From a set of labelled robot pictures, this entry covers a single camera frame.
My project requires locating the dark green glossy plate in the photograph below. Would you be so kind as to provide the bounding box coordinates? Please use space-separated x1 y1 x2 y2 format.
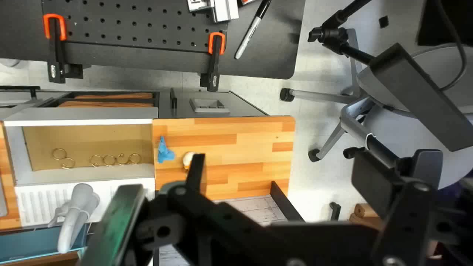
79 183 148 266

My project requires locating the grey box with square inset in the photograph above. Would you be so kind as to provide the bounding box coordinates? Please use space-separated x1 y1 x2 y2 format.
169 87 269 120

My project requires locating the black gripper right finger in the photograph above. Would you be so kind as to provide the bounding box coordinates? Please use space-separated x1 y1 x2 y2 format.
351 146 445 266

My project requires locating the silver metal block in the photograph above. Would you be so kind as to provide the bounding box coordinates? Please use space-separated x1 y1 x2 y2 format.
209 0 241 24

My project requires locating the grey office chair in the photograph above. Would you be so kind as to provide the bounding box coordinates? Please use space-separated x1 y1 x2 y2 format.
278 43 473 190

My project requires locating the small brown wooden block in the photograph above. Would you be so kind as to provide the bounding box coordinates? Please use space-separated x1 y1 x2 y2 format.
351 202 383 230

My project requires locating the dark grey flat slab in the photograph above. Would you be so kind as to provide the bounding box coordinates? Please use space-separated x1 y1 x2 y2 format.
370 43 473 154

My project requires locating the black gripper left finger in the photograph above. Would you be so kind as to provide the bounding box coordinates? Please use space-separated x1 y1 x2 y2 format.
164 152 272 248

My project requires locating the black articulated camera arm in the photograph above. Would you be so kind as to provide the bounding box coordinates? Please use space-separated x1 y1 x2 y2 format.
308 0 377 65

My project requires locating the teal box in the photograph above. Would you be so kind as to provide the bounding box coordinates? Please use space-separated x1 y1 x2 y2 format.
0 223 90 263

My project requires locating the small cream teddy bear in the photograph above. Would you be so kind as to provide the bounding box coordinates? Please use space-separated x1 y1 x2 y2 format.
182 151 197 171

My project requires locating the grey frame with wooden panel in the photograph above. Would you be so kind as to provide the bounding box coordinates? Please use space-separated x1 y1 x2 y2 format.
0 86 172 111

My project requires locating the black perforated board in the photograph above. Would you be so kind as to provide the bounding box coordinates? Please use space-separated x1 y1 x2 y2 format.
0 0 308 80

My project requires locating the black and silver marker pen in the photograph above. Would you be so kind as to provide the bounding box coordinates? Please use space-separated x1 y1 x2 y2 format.
232 0 274 62

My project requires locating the orange and black clamp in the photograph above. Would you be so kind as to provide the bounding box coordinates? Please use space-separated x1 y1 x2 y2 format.
198 31 228 93
42 12 85 84

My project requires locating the black cable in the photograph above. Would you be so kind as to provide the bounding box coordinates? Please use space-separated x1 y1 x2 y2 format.
433 0 469 93

